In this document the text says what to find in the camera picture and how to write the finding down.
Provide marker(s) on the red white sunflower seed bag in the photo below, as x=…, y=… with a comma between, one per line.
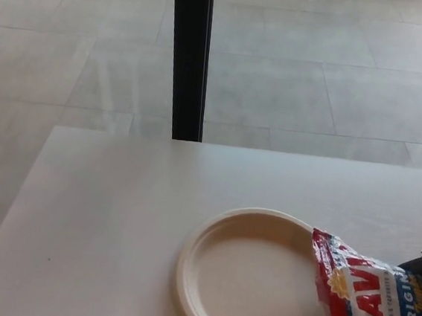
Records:
x=365, y=307

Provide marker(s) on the beige round paper plate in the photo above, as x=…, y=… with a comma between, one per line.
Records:
x=251, y=281

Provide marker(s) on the black vertical window post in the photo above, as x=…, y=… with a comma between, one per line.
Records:
x=190, y=59

